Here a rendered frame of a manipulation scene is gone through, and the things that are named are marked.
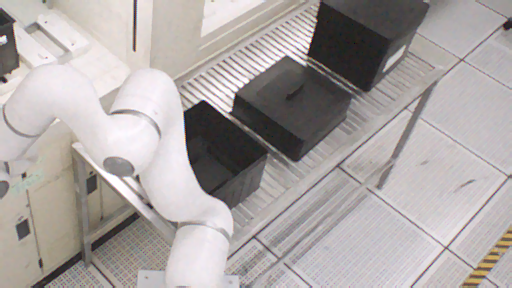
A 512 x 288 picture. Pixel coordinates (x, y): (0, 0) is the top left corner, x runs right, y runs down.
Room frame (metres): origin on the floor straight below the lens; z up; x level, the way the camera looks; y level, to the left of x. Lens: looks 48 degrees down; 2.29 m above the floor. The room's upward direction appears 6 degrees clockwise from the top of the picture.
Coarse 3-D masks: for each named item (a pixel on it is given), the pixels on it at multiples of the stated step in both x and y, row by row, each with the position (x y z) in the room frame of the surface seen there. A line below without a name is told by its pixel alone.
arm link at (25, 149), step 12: (0, 108) 0.79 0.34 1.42; (0, 120) 0.75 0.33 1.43; (0, 132) 0.74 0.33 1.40; (12, 132) 0.73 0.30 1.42; (0, 144) 0.74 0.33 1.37; (12, 144) 0.73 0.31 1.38; (24, 144) 0.74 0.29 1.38; (0, 156) 0.74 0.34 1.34; (12, 156) 0.74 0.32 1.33; (24, 156) 0.78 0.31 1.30; (36, 156) 0.82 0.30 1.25; (12, 168) 0.82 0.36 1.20; (24, 168) 0.83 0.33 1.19
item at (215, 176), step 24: (192, 120) 1.32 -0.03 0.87; (216, 120) 1.31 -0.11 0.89; (192, 144) 1.31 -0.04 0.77; (216, 144) 1.30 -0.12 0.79; (240, 144) 1.24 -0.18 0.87; (192, 168) 1.21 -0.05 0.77; (216, 168) 1.22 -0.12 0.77; (240, 168) 1.23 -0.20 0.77; (216, 192) 1.01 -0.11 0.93; (240, 192) 1.10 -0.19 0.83
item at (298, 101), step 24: (264, 72) 1.58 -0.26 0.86; (288, 72) 1.60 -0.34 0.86; (312, 72) 1.61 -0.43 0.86; (240, 96) 1.46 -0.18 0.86; (264, 96) 1.47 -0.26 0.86; (288, 96) 1.46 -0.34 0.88; (312, 96) 1.49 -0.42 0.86; (336, 96) 1.50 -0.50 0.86; (240, 120) 1.44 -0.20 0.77; (264, 120) 1.38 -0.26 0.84; (288, 120) 1.37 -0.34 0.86; (312, 120) 1.38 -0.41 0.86; (336, 120) 1.45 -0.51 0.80; (288, 144) 1.32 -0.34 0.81; (312, 144) 1.35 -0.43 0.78
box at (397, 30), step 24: (336, 0) 1.82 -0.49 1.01; (360, 0) 1.84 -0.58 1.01; (384, 0) 1.85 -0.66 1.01; (408, 0) 1.87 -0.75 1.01; (336, 24) 1.76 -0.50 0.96; (360, 24) 1.71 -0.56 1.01; (384, 24) 1.72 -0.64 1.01; (408, 24) 1.73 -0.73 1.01; (312, 48) 1.80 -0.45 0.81; (336, 48) 1.75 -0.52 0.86; (360, 48) 1.70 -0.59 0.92; (384, 48) 1.64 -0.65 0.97; (408, 48) 1.84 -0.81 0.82; (336, 72) 1.73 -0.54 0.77; (360, 72) 1.68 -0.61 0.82; (384, 72) 1.72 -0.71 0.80
